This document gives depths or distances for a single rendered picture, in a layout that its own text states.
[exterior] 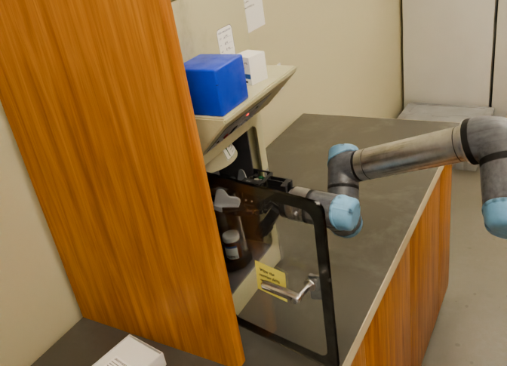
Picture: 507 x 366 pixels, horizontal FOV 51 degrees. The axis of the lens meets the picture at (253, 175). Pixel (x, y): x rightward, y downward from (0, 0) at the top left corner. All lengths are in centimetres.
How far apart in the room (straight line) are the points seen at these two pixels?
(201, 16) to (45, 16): 29
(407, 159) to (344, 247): 46
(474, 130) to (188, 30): 59
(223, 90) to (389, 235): 80
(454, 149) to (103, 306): 91
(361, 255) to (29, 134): 91
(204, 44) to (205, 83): 16
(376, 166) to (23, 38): 78
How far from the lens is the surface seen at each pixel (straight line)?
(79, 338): 149
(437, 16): 405
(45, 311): 150
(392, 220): 168
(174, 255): 113
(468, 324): 273
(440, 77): 416
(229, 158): 126
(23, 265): 142
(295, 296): 101
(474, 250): 318
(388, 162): 122
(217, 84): 98
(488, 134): 111
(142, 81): 95
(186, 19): 109
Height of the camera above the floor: 186
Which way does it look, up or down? 27 degrees down
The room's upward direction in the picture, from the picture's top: 9 degrees counter-clockwise
